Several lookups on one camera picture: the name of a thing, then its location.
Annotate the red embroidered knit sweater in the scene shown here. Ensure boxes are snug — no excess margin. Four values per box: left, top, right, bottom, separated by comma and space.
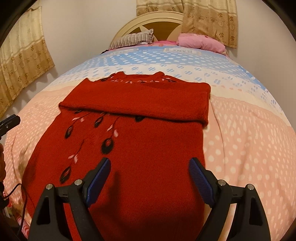
22, 72, 211, 240

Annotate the person left hand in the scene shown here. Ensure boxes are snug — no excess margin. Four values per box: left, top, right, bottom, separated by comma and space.
0, 144, 6, 182

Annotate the beige side window curtain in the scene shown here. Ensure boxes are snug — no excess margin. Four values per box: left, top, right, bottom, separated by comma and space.
1, 6, 55, 116

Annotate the polka dot bed cover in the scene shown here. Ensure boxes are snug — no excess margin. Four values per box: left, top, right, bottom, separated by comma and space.
4, 46, 295, 240

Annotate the grey striped pillow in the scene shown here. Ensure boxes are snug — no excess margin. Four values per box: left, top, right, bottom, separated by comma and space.
109, 29, 154, 50

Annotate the pink bed sheet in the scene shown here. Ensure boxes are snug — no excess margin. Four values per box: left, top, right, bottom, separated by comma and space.
149, 40, 177, 47

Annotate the cream wooden headboard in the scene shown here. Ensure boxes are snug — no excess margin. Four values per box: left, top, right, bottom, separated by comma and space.
111, 11, 183, 45

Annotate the pink pillow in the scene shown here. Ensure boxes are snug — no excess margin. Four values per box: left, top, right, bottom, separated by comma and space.
177, 33, 227, 55

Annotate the beige window curtain centre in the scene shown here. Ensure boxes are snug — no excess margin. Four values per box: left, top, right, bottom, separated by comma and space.
136, 0, 238, 49

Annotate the black cable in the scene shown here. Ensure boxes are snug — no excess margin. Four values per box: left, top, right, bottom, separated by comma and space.
2, 183, 28, 235

